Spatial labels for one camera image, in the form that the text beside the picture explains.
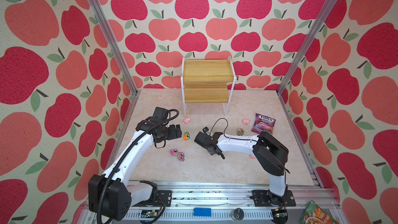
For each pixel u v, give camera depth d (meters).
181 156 0.86
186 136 0.95
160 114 0.64
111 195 0.39
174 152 0.88
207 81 0.81
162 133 0.66
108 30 0.86
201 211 0.70
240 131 0.96
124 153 0.46
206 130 0.84
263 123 0.99
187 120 1.02
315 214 0.69
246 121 1.01
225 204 0.73
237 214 0.62
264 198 0.73
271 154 0.49
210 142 0.66
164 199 0.75
